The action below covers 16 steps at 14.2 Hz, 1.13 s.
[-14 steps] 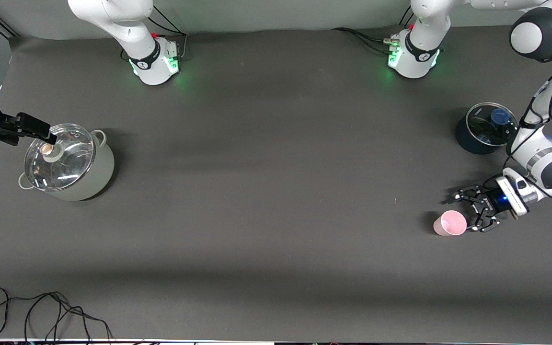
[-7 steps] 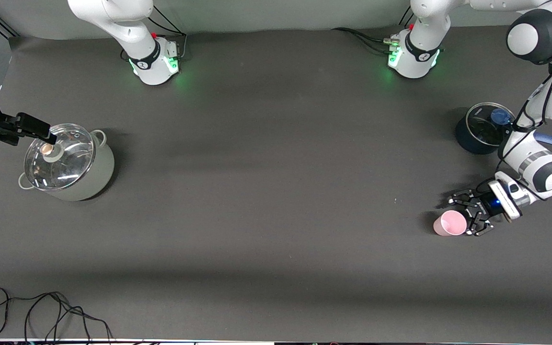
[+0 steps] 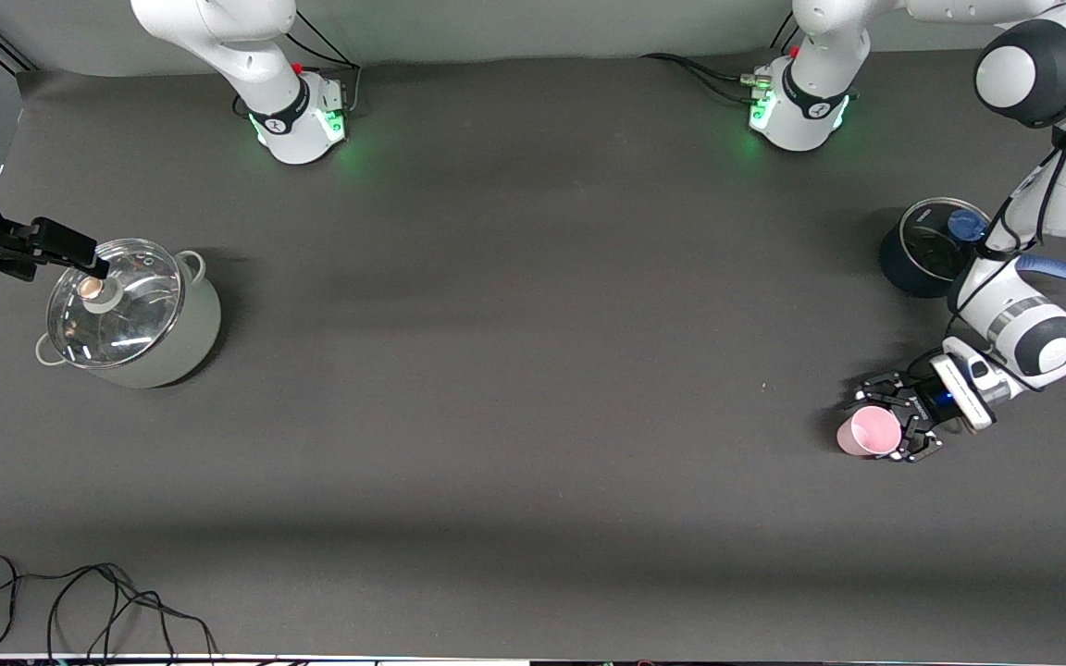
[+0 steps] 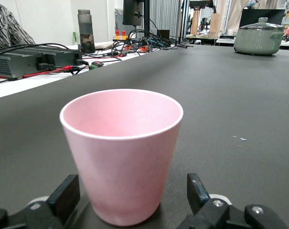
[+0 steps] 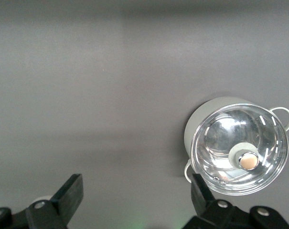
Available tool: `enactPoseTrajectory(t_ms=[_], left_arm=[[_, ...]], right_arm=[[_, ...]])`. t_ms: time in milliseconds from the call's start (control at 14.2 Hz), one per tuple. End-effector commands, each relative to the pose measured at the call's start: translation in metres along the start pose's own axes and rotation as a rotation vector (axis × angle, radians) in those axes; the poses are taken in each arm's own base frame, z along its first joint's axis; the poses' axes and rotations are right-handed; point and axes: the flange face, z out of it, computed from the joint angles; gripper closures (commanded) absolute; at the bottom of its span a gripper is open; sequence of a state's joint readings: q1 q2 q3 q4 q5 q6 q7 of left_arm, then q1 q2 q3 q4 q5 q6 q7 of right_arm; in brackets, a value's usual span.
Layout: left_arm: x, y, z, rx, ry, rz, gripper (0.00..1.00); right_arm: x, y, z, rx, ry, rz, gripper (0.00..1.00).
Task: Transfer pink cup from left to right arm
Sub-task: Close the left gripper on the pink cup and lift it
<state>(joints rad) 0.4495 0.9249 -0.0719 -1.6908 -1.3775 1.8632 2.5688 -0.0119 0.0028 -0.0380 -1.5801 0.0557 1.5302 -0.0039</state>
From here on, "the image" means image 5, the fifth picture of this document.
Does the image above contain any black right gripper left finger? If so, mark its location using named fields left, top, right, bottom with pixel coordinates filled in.
left=0, top=173, right=84, bottom=229

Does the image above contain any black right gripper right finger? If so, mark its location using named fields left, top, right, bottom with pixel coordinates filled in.
left=180, top=174, right=289, bottom=229

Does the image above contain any grey-green cooking pot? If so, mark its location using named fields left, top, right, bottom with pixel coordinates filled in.
left=183, top=96, right=289, bottom=196

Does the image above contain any glass pot lid, metal knob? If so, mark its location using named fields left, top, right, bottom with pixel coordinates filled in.
left=191, top=103, right=289, bottom=196

